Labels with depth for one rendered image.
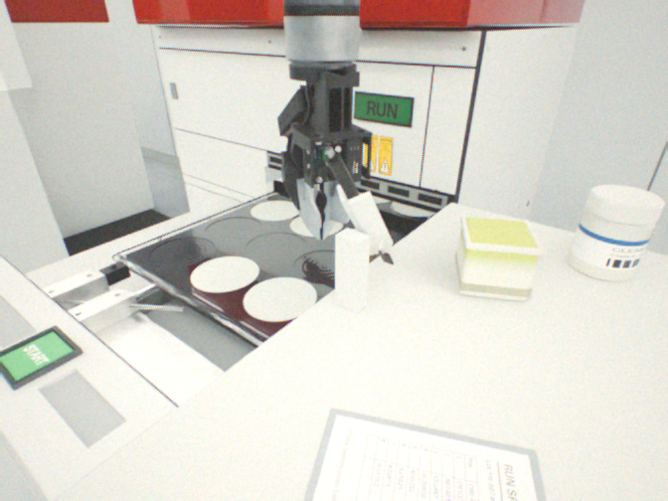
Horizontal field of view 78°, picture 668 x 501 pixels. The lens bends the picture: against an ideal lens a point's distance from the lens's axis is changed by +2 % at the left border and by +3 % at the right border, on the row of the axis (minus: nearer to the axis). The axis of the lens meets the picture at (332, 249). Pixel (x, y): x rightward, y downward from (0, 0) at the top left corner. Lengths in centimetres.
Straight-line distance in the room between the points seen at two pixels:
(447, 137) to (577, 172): 155
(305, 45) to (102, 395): 36
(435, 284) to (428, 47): 38
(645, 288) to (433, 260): 23
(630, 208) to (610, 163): 166
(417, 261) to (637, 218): 23
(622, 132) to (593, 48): 37
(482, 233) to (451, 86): 29
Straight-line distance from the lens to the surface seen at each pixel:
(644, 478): 38
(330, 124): 45
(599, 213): 54
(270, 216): 81
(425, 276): 50
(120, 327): 61
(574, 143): 219
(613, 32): 213
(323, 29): 43
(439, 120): 70
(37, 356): 47
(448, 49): 69
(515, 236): 47
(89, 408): 41
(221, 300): 58
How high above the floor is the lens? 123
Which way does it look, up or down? 29 degrees down
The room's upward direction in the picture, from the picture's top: straight up
